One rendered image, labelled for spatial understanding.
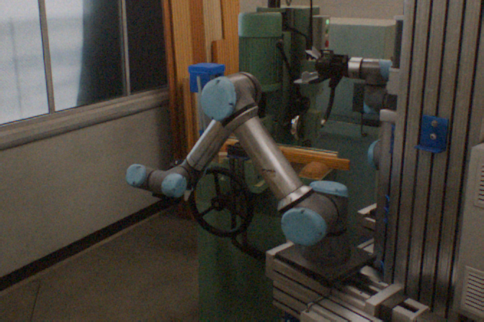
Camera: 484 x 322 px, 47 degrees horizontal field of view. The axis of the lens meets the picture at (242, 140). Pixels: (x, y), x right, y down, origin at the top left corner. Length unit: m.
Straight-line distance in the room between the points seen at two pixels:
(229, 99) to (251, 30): 0.74
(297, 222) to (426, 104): 0.47
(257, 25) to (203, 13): 1.85
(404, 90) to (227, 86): 0.49
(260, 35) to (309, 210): 0.92
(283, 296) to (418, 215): 0.52
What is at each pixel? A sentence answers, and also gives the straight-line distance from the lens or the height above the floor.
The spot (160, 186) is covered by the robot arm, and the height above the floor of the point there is 1.00.
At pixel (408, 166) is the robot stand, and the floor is 1.12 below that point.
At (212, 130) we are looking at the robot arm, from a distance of 1.78.
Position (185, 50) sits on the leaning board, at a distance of 3.85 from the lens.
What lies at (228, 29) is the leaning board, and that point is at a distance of 4.27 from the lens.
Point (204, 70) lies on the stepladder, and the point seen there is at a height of 1.14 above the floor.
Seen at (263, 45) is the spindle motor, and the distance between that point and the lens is 2.23.
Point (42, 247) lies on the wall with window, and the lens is 3.46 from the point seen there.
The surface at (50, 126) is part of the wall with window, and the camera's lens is 3.30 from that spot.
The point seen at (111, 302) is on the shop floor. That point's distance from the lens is 3.13.
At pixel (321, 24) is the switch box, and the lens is 2.49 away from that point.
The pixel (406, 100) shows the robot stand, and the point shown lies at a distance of 1.63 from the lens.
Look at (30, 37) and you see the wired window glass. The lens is 3.27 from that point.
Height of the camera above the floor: 1.63
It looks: 16 degrees down
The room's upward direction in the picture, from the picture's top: straight up
